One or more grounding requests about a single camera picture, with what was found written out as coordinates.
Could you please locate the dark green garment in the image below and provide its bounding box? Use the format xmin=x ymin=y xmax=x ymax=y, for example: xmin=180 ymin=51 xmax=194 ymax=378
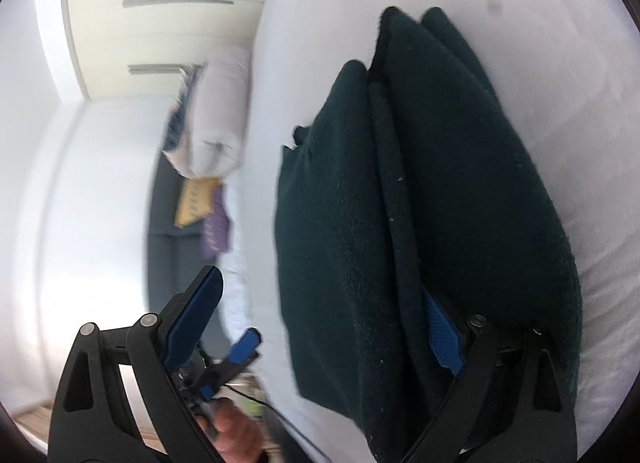
xmin=274 ymin=8 xmax=582 ymax=462

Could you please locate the left hand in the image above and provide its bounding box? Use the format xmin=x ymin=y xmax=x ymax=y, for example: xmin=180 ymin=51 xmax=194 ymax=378
xmin=195 ymin=398 xmax=264 ymax=463

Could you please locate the folded beige duvet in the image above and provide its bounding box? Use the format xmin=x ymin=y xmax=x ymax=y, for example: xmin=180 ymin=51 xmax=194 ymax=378
xmin=163 ymin=45 xmax=250 ymax=179

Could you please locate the dark grey headboard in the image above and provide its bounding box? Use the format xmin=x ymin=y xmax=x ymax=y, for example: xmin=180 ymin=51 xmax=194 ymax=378
xmin=144 ymin=152 xmax=231 ymax=359

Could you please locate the yellow cushion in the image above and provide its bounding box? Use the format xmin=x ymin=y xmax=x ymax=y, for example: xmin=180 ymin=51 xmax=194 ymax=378
xmin=174 ymin=178 xmax=220 ymax=229

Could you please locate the cream wardrobe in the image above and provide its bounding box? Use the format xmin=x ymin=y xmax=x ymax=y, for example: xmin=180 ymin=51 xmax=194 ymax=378
xmin=35 ymin=0 xmax=266 ymax=103

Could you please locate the white bed sheet mattress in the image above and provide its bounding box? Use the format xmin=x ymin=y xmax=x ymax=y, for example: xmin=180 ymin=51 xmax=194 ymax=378
xmin=240 ymin=0 xmax=639 ymax=462

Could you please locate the purple cushion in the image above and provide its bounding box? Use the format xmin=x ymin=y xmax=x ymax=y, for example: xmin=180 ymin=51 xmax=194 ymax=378
xmin=201 ymin=184 xmax=231 ymax=259

